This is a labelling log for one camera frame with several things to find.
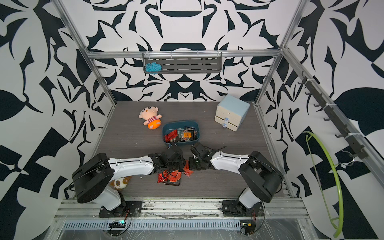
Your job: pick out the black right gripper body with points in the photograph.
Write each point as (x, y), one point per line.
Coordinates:
(194, 163)

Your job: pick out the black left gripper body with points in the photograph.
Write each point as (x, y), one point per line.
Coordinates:
(178, 164)

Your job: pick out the red foil tea bag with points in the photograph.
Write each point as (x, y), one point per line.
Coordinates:
(162, 177)

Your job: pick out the red label tea bag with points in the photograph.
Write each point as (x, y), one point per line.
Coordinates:
(186, 170)
(174, 178)

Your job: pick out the orange label tea bag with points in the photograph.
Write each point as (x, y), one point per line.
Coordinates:
(189, 134)

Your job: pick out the small red tea bag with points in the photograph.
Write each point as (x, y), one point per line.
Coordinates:
(172, 137)

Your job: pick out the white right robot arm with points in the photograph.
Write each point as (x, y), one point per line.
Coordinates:
(261, 176)

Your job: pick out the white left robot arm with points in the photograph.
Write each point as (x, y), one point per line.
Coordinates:
(91, 181)

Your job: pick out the teal plastic storage box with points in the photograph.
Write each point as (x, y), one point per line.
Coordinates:
(180, 125)

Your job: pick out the brown white plush bear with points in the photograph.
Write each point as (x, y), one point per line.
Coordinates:
(121, 183)

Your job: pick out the plush baby doll toy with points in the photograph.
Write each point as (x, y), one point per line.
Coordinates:
(151, 117)

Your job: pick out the cream blue mini drawer cabinet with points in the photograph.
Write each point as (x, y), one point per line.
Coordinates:
(234, 109)

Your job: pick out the blue scrunchy sponge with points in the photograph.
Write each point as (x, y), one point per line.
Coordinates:
(153, 68)

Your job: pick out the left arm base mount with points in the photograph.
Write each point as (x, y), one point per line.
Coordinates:
(129, 208)

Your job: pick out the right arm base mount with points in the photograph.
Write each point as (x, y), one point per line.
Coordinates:
(236, 209)

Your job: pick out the grey wall shelf rack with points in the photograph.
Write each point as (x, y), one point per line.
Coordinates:
(194, 63)

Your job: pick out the dark hook rail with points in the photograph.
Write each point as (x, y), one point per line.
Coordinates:
(346, 130)

